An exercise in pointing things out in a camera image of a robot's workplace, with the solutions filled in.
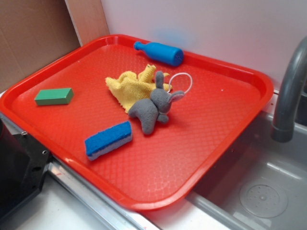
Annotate blue plastic bottle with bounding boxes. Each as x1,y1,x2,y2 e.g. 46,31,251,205
133,41,184,67

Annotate brown cardboard panel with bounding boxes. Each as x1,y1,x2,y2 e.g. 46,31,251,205
0,0,109,92

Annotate green wooden block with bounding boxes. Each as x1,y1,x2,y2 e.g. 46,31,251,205
35,88,74,106

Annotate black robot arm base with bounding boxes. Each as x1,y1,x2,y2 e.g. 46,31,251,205
0,121,50,221

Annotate grey toy sink basin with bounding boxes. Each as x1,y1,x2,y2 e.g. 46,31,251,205
187,112,307,230

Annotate grey faucet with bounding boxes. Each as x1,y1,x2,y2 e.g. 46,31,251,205
271,38,307,143

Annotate yellow cloth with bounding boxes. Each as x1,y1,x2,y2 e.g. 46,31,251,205
105,64,171,114

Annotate grey plush elephant toy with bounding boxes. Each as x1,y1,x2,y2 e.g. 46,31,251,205
128,71,186,135

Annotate red plastic tray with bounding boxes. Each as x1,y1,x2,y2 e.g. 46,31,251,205
0,35,273,211

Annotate blue sponge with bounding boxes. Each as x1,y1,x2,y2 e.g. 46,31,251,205
85,121,132,161

